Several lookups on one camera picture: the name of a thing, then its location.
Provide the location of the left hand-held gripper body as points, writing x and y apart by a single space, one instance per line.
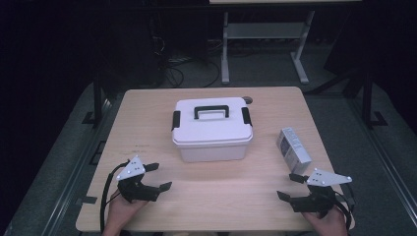
131 168

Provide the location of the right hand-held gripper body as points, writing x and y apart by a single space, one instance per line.
327 178

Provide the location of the small white and blue carton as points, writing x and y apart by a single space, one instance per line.
295 147

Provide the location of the white plastic storage box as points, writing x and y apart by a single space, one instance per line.
213 152

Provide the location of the person's right hand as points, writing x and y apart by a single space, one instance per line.
329 223

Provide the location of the person's left hand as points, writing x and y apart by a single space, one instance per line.
121 214

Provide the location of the black tape strip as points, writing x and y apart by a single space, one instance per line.
87 199

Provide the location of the black metal stand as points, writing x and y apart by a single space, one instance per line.
368 98
97 98

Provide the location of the white metal table frame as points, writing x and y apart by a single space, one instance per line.
262 31

